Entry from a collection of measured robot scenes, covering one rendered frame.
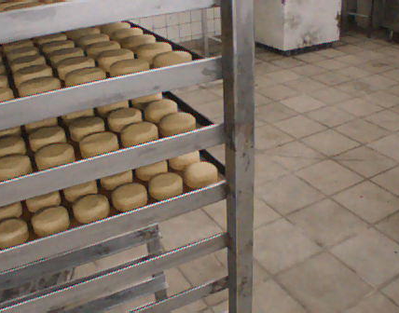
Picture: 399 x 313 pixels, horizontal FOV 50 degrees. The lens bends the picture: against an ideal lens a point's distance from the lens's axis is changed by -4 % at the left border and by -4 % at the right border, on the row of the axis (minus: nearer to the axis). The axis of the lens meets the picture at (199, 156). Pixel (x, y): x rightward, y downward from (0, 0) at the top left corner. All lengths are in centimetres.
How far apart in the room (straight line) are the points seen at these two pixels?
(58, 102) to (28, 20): 9
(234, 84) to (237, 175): 13
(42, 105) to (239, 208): 30
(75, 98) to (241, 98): 20
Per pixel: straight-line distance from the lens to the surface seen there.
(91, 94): 50
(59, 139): 62
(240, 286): 72
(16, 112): 49
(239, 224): 64
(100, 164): 54
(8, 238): 60
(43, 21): 48
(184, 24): 499
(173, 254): 66
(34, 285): 199
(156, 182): 64
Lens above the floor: 131
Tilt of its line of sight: 29 degrees down
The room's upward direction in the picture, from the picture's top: 3 degrees counter-clockwise
